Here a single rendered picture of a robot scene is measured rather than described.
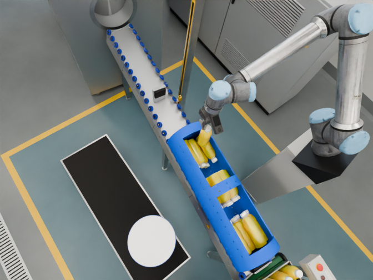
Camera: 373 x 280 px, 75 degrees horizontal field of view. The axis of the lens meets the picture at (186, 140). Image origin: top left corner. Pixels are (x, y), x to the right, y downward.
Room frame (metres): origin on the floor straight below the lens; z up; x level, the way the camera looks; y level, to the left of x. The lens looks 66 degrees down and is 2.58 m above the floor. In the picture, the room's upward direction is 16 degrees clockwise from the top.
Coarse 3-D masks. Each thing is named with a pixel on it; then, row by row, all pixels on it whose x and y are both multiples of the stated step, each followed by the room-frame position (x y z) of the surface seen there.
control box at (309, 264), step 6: (306, 258) 0.13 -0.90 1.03; (312, 258) 0.13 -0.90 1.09; (318, 258) 0.14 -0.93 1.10; (300, 264) 0.09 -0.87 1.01; (306, 264) 0.09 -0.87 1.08; (312, 264) 0.10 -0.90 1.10; (324, 264) 0.12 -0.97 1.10; (306, 270) 0.07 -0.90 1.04; (312, 270) 0.07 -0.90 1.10; (318, 270) 0.08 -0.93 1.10; (324, 270) 0.09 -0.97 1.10; (312, 276) 0.04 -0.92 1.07; (318, 276) 0.05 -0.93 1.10; (324, 276) 0.06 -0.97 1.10; (330, 276) 0.07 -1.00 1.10
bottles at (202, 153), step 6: (192, 144) 0.62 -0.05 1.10; (198, 144) 0.66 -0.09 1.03; (210, 144) 0.67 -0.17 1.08; (198, 150) 0.60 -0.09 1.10; (204, 150) 0.62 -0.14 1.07; (210, 150) 0.62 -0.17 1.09; (198, 156) 0.56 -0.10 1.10; (204, 156) 0.59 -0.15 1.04; (210, 156) 0.59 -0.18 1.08; (204, 162) 0.53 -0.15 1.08; (228, 174) 0.49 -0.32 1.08; (222, 204) 0.30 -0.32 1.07; (246, 210) 0.31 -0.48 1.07; (234, 216) 0.26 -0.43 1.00; (252, 216) 0.28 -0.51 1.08; (234, 222) 0.22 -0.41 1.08; (240, 222) 0.22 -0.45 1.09; (240, 228) 0.19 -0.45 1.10; (246, 234) 0.16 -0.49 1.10; (264, 234) 0.19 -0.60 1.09; (246, 240) 0.13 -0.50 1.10; (252, 246) 0.11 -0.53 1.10
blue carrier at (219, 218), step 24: (168, 144) 0.58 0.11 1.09; (216, 144) 0.66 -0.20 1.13; (192, 168) 0.44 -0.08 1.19; (216, 168) 0.54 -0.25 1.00; (216, 192) 0.33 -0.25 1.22; (240, 192) 0.41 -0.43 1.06; (216, 216) 0.21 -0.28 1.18; (240, 216) 0.28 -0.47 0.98; (240, 240) 0.11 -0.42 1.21; (240, 264) 0.00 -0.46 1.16
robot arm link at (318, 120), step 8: (312, 112) 0.95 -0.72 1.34; (320, 112) 0.94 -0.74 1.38; (328, 112) 0.93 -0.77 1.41; (312, 120) 0.87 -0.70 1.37; (320, 120) 0.86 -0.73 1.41; (328, 120) 0.87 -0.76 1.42; (312, 128) 0.85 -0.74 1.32; (320, 128) 0.83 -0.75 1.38; (312, 136) 0.84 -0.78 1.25; (320, 136) 0.80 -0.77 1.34
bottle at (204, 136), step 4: (200, 132) 0.63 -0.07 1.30; (204, 132) 0.62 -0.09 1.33; (208, 132) 0.62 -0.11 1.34; (200, 136) 0.62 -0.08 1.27; (204, 136) 0.61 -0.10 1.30; (208, 136) 0.61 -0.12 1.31; (200, 140) 0.61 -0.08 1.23; (204, 140) 0.61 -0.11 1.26; (208, 140) 0.62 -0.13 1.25; (200, 144) 0.61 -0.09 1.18; (204, 144) 0.61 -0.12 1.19
